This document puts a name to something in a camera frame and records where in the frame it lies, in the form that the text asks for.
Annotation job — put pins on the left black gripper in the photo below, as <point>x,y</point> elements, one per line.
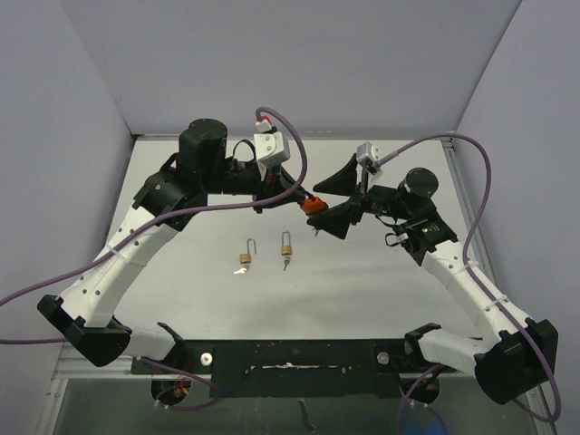
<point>274,184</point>

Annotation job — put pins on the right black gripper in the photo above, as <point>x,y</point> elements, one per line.
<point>337,219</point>

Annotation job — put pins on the orange black padlock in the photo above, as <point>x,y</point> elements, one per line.
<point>312,205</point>

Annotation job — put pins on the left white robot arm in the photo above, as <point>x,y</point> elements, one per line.
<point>163,207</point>

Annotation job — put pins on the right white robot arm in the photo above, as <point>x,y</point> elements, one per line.
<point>514,353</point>

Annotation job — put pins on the right brass padlock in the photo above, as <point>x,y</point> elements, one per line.
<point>286,244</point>

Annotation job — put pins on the brass padlock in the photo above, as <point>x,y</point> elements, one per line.
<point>245,258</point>
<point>286,244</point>

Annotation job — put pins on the left brass padlock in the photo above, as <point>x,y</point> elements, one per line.
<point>245,258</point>

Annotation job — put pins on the silver keys of left padlock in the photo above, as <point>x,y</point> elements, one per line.
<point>242,270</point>

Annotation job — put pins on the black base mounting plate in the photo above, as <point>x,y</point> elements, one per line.
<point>192,375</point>

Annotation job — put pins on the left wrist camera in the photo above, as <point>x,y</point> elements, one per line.
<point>272,149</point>

